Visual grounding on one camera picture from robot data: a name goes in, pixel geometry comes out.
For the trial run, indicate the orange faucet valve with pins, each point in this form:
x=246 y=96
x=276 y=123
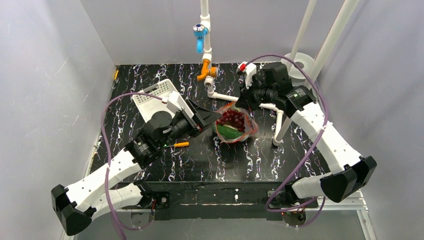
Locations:
x=206 y=70

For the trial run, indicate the blue faucet valve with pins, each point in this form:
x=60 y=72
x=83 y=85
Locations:
x=200 y=31

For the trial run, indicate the yellow pencil at wall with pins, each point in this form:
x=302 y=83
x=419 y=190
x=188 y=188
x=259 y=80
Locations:
x=116 y=74

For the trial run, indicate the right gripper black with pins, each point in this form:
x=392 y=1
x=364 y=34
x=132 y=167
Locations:
x=247 y=96

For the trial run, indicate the white filament spool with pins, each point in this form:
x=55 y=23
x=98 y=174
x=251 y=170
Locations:
x=302 y=60

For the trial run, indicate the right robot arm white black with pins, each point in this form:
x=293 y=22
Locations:
x=349 y=171

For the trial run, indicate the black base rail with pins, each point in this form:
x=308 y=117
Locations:
x=177 y=200

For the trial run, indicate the yellow handled screwdriver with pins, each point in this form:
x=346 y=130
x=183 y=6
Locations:
x=179 y=145

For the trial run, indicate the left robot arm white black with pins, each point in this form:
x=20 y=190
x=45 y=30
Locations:
x=78 y=204

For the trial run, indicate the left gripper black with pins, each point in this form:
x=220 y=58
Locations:
x=193 y=117

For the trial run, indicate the clear zip top bag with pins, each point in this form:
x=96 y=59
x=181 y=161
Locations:
x=251 y=127

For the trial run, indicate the fake purple grapes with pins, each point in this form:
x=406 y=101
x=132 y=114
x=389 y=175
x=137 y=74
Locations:
x=233 y=118

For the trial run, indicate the fake green cucumber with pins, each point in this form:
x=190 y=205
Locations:
x=229 y=133

